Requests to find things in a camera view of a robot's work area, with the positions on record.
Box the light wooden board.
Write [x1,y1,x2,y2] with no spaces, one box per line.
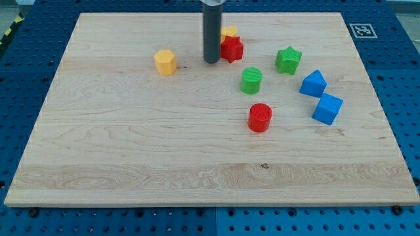
[5,12,419,208]

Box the green cylinder block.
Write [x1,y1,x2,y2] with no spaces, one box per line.
[240,67,263,94]

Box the yellow hexagon block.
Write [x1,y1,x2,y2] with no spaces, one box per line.
[154,49,177,75]

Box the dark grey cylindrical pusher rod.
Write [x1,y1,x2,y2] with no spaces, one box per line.
[202,3,222,64]

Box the silver rod mount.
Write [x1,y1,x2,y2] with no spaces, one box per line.
[200,0,226,6]

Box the blue cube block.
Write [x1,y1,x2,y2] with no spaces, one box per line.
[312,93,343,125]

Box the blue triangular prism block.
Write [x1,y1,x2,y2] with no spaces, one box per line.
[299,69,327,98]

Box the white fiducial marker tag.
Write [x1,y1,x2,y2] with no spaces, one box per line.
[350,23,377,39]

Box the yellow heart block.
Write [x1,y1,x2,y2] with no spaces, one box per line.
[220,25,238,43]

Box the green star block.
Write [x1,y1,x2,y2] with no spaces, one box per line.
[275,47,303,75]

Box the red star block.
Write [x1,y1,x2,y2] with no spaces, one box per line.
[220,36,244,63]

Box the red cylinder block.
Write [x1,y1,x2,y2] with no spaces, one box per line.
[247,103,272,132]

